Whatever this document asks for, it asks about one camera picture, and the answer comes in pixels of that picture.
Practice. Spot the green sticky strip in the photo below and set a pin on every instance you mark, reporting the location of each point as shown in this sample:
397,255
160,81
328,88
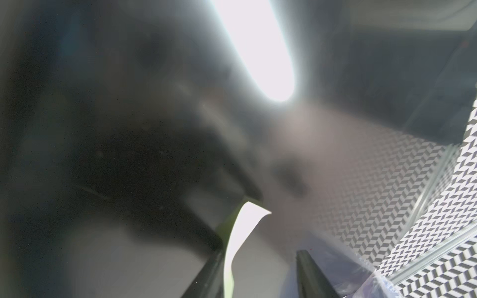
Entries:
234,232

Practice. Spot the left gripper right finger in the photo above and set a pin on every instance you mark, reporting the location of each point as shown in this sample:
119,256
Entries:
312,282

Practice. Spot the clear plastic bin liner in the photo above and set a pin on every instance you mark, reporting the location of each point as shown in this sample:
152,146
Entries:
350,275

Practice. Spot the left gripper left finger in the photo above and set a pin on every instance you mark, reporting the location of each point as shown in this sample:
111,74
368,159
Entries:
209,281

